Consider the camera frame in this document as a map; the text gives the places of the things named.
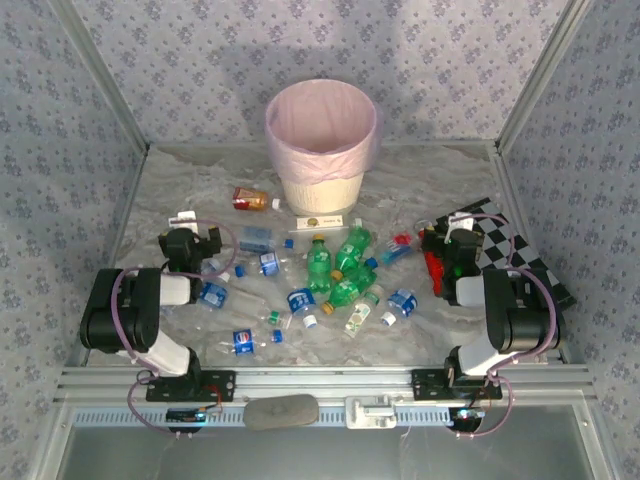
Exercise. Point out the large clear bottle blue label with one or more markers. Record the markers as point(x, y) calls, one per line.
point(256, 239)

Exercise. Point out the amber bottle red label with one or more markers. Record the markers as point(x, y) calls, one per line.
point(250, 199)

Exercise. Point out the red blue label bottle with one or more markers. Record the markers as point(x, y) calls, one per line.
point(397, 256)

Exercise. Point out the clear bottle blue cap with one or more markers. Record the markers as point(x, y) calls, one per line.
point(270, 263)

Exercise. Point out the blue label bottle white cap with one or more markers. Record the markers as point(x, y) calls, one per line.
point(402, 301)
point(301, 301)

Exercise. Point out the green bottle yellow cap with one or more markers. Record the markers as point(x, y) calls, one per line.
point(344, 294)
point(361, 276)
point(319, 262)

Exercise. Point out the clear Pepsi bottle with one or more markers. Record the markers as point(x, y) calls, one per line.
point(243, 342)

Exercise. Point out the green bottle white cap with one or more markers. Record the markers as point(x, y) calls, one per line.
point(350, 252)

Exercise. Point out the white green label bottle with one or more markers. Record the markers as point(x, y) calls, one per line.
point(358, 317)

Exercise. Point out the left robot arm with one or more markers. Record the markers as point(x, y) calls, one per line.
point(120, 320)

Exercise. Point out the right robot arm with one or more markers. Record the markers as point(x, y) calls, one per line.
point(520, 320)

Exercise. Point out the white ribbed waste bin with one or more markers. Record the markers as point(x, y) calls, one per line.
point(320, 197)

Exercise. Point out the pink plastic bin liner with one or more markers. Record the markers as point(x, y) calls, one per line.
point(320, 115)

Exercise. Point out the red plastic object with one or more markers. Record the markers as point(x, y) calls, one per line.
point(434, 272)

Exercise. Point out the black white checkerboard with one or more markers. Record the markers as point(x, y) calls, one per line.
point(525, 250)

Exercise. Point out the right circuit board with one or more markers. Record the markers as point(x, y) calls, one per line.
point(467, 414)

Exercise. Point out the circuit board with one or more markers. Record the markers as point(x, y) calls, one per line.
point(467, 414)
point(185, 415)

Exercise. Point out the left circuit board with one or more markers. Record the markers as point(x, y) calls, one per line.
point(185, 415)

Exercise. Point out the grey oval pad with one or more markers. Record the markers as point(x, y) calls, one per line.
point(280, 412)

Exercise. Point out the slotted grey strip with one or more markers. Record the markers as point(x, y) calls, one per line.
point(331, 417)

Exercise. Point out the grey metal panel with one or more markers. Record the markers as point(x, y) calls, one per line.
point(320, 455)

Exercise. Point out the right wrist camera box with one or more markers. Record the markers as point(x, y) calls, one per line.
point(460, 221)

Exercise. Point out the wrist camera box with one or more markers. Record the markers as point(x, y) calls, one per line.
point(460, 221)
point(182, 220)

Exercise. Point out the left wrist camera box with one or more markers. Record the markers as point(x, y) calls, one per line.
point(182, 220)

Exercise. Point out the aluminium side rail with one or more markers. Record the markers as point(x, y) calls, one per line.
point(129, 200)
point(501, 175)

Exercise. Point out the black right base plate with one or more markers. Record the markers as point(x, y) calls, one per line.
point(425, 385)

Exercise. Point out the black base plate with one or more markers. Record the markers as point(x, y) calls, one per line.
point(225, 385)
point(425, 385)

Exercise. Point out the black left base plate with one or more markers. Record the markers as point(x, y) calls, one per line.
point(225, 385)

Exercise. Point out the aluminium frame post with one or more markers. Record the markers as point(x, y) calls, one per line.
point(541, 75)
point(103, 75)

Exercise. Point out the aluminium front rail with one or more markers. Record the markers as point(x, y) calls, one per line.
point(325, 382)

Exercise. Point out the white clamp bracket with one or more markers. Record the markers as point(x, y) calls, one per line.
point(367, 412)

